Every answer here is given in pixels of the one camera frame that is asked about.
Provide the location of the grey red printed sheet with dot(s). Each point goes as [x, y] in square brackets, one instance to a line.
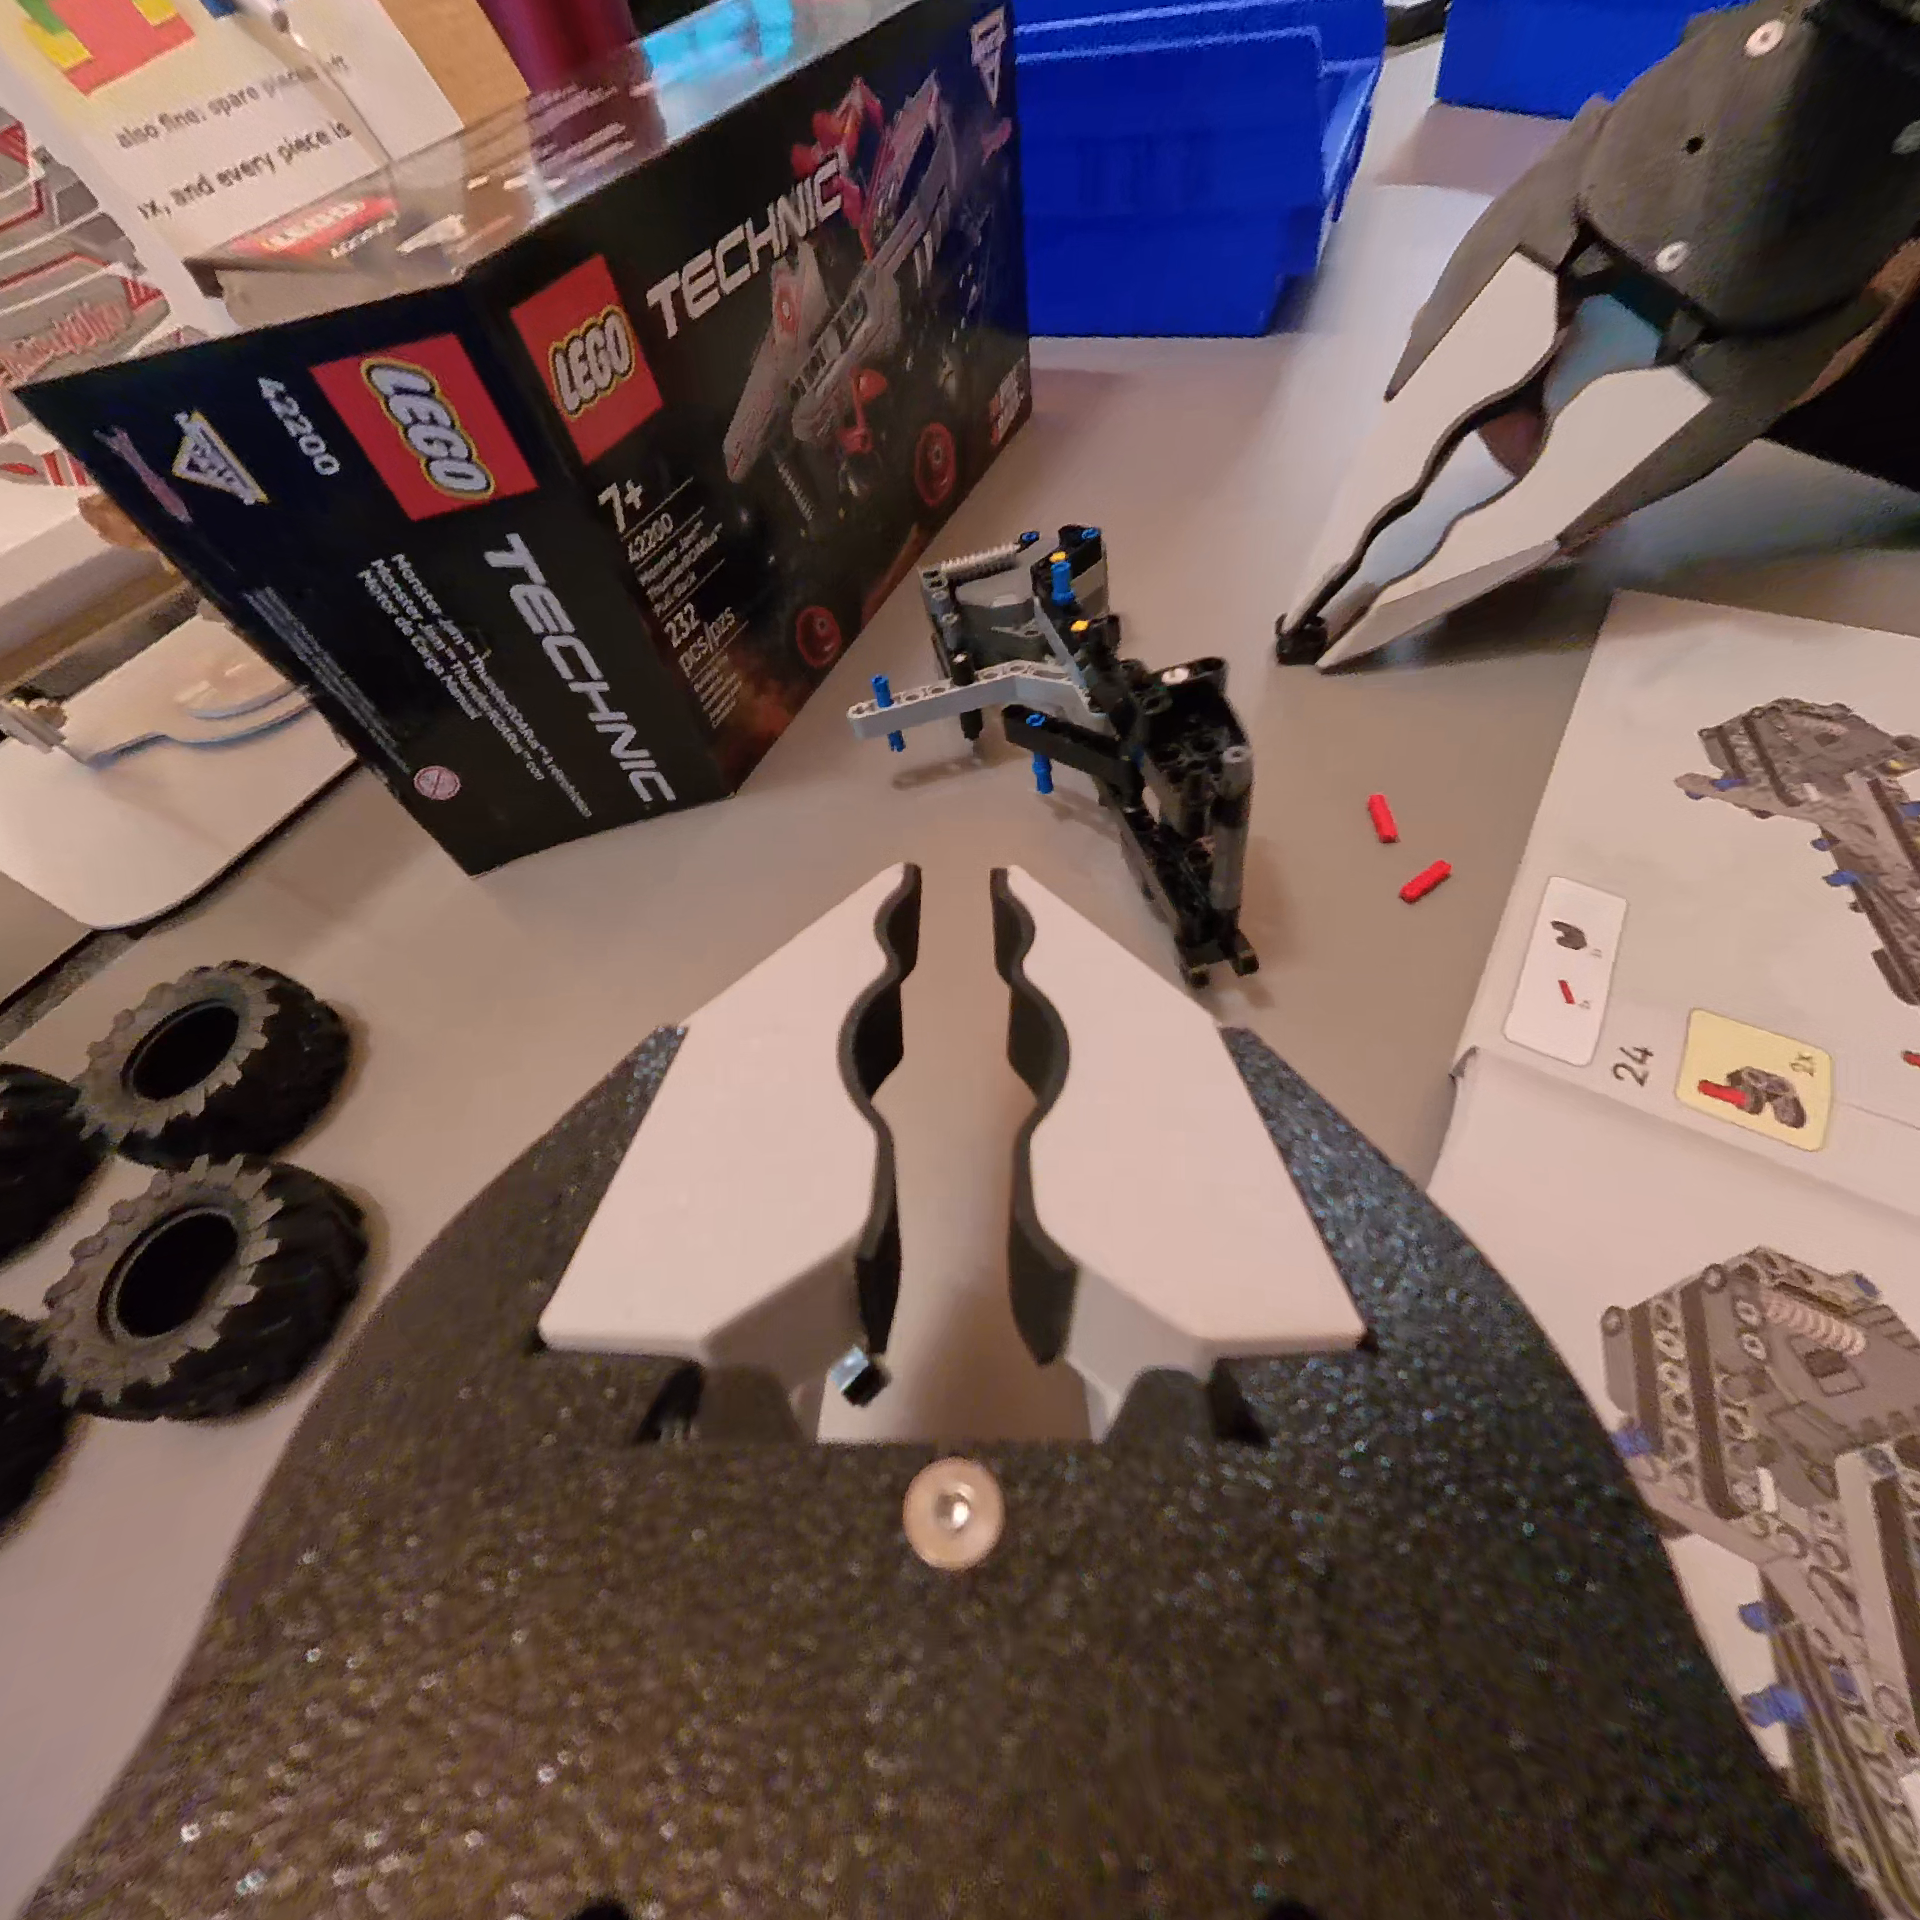
[76, 285]

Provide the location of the blue plastic bin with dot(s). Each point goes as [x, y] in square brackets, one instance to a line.
[1184, 165]
[1560, 54]

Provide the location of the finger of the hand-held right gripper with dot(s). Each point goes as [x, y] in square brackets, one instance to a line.
[1604, 421]
[1440, 399]

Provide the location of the black toy set box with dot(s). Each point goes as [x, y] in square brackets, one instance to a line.
[600, 494]

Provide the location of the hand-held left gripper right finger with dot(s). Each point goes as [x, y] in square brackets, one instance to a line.
[1200, 1184]

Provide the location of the toy instruction booklet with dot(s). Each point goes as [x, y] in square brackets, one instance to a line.
[1650, 839]

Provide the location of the black toy tire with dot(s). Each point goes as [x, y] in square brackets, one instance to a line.
[36, 1161]
[23, 1410]
[307, 1277]
[292, 1037]

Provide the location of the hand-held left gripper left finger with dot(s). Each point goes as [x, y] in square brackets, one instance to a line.
[704, 1184]

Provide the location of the grey desk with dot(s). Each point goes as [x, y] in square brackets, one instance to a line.
[1348, 974]

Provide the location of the white flat board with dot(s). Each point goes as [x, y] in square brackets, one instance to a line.
[136, 839]

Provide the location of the black grey toy chassis assembly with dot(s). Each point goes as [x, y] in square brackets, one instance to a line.
[1140, 750]

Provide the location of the white printed instruction sheet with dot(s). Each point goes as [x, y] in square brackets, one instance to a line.
[224, 129]

